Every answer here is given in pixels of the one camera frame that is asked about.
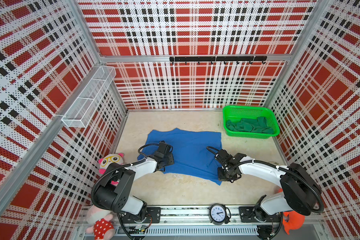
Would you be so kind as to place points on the white wire mesh shelf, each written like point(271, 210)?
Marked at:
point(90, 95)

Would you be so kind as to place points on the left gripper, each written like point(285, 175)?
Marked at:
point(171, 160)

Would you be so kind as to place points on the black hook rail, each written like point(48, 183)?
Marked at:
point(249, 59)

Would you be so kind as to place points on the pink plush with strawberry dress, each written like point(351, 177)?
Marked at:
point(100, 222)

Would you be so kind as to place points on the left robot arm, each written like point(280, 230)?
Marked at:
point(112, 191)

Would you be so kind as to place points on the green plastic basket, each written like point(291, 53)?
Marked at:
point(235, 113)

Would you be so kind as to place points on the small black analog clock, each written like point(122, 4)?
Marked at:
point(219, 214)

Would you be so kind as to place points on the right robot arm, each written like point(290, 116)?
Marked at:
point(300, 193)

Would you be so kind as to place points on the green tank top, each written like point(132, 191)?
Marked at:
point(258, 125)

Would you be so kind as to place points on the blue tank top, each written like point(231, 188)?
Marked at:
point(190, 153)

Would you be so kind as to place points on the aluminium front rail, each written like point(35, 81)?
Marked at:
point(192, 223)

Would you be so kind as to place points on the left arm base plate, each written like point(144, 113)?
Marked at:
point(147, 215)

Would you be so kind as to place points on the red shark plush toy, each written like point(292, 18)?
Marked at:
point(292, 221)

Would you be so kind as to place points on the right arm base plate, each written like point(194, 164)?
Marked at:
point(246, 213)

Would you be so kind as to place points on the pink plush with yellow glasses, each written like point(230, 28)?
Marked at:
point(117, 158)

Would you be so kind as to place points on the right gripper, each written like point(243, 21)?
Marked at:
point(221, 177)

